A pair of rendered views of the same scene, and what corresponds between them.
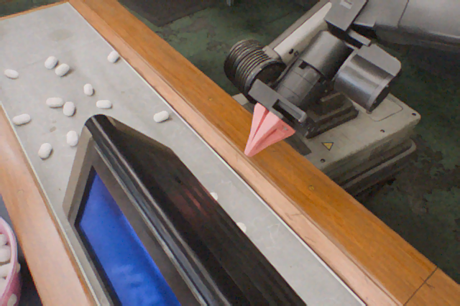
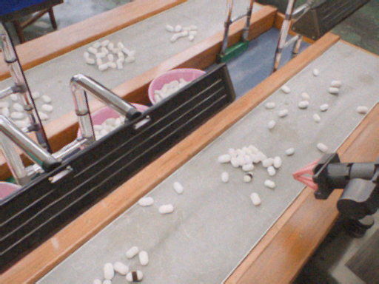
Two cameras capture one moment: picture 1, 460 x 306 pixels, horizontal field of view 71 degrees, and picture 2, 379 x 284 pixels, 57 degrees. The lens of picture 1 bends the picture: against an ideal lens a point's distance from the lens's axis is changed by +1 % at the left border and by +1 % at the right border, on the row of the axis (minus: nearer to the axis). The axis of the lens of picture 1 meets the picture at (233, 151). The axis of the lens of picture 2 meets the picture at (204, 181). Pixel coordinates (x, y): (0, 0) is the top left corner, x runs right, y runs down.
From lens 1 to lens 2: 0.56 m
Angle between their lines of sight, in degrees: 44
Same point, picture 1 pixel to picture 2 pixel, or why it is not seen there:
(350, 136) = not seen: outside the picture
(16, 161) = (257, 97)
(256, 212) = (272, 211)
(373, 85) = (346, 194)
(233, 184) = (287, 196)
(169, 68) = (369, 140)
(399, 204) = not seen: outside the picture
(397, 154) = not seen: outside the picture
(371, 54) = (369, 186)
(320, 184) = (306, 241)
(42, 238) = (221, 120)
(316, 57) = (357, 166)
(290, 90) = (332, 166)
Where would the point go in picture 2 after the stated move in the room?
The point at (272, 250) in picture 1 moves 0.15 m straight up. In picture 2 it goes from (250, 221) to (263, 185)
